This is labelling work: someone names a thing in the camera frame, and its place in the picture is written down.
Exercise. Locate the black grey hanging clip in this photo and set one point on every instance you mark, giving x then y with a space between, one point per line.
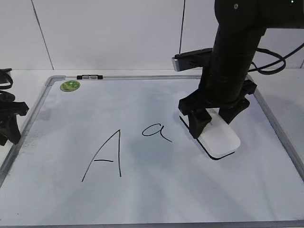
89 77

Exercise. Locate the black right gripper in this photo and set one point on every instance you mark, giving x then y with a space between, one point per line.
231 104

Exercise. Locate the white whiteboard eraser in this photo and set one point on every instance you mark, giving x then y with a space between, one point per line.
217 141

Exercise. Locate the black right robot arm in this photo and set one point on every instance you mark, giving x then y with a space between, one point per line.
224 84

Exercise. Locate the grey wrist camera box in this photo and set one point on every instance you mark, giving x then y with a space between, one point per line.
192 59

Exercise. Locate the green round sticker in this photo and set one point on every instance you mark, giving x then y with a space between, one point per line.
70 86

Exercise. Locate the white aluminium-framed whiteboard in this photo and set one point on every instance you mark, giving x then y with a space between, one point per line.
116 152

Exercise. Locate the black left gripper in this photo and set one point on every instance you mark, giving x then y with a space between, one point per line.
9 130

